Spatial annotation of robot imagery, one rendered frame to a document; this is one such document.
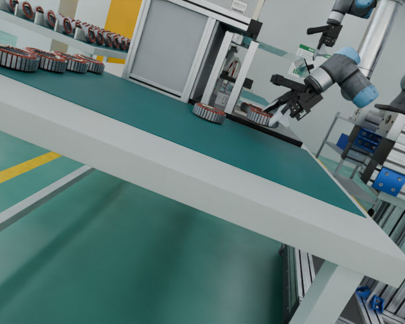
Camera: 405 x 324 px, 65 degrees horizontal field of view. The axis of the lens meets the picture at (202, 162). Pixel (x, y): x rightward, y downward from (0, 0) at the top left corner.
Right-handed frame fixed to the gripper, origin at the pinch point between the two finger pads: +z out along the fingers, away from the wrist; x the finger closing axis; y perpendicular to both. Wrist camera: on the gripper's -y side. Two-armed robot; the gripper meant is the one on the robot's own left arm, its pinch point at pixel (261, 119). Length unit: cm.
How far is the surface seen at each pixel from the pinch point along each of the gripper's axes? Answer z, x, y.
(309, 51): -198, 535, 139
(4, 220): 88, -2, -31
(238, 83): -3.1, 20.3, -10.1
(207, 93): 8.3, 22.5, -14.7
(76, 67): 34, 2, -50
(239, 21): -16.6, 20.0, -27.4
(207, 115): 12.9, -2.1, -13.6
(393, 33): -333, 505, 211
